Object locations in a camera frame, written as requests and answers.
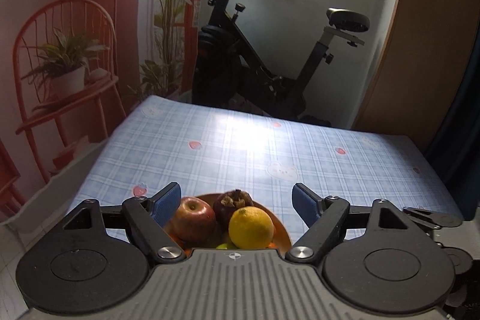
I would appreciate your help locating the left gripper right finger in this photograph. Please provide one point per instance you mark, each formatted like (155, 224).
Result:
(325, 219)

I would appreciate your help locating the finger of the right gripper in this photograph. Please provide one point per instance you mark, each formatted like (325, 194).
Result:
(428, 219)
(460, 259)

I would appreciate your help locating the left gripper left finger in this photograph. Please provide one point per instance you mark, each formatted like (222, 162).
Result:
(146, 218)

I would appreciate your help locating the red apple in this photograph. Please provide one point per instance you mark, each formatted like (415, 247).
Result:
(194, 221)

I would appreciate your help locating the yellow orange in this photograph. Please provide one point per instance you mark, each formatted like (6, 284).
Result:
(251, 228)

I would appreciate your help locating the dark purple mangosteen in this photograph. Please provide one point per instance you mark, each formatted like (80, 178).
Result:
(227, 203)

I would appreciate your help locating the cream ceramic plate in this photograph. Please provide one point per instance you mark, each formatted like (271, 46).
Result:
(281, 240)

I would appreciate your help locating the blue plaid tablecloth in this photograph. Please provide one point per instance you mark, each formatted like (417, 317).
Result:
(207, 150)

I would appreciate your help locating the printed room backdrop curtain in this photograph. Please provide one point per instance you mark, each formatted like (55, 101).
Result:
(59, 77)

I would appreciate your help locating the wooden door panel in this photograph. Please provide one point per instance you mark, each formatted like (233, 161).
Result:
(427, 49)

